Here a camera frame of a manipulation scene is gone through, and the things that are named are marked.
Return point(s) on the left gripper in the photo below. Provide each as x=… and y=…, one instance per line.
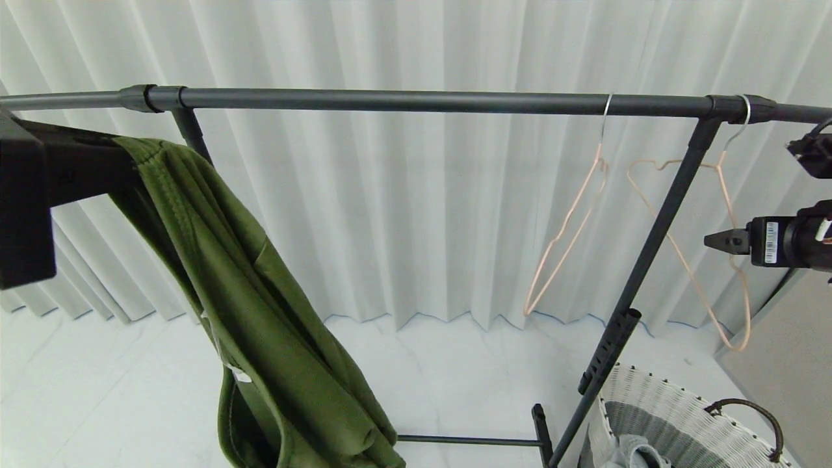
x=26, y=208

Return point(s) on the white laundry basket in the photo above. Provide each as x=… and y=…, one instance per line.
x=650, y=396

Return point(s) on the black clothes rack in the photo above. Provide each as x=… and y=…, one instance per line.
x=390, y=101

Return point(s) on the green long-sleeved shirt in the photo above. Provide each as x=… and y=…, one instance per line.
x=260, y=312

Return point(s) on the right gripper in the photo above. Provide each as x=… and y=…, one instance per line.
x=806, y=240

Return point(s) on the pink clothes hanger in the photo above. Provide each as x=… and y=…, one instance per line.
x=720, y=161
x=601, y=166

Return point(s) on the white curtain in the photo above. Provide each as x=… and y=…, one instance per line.
x=390, y=214

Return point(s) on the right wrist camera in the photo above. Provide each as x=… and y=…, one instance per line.
x=812, y=155

